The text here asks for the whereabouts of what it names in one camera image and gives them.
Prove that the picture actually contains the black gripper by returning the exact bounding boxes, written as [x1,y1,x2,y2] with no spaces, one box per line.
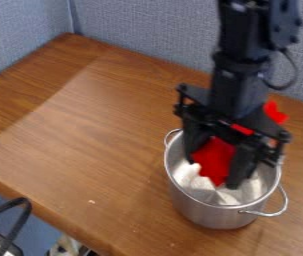
[174,60,292,190]

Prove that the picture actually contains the red plastic block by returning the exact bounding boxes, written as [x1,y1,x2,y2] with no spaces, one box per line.
[190,101,289,186]

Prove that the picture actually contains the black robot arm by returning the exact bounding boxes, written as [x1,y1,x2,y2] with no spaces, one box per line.
[175,0,303,189]

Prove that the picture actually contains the stainless steel pot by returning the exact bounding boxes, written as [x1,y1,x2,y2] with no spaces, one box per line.
[163,128,289,230]

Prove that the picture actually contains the pale object under table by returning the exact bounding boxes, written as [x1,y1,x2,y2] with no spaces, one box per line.
[46,234,98,256]

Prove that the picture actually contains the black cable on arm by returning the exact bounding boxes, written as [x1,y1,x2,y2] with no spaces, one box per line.
[258,48,301,92]

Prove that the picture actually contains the black strap below table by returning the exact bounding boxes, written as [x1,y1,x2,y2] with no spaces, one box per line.
[0,197,34,256]

